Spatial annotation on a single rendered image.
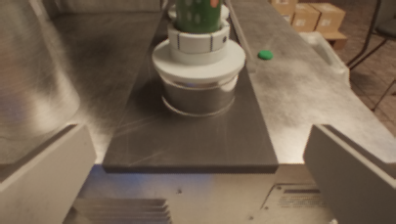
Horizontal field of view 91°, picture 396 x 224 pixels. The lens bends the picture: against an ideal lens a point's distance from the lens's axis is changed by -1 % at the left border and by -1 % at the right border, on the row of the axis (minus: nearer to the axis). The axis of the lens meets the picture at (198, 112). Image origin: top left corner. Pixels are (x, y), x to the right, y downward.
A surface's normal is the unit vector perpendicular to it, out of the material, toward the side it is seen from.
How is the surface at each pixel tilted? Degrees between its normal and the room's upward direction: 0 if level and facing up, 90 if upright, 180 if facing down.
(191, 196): 90
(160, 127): 0
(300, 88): 0
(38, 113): 90
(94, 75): 0
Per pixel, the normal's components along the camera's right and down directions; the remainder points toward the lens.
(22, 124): 0.43, 0.62
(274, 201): 0.00, 0.69
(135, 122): 0.00, -0.73
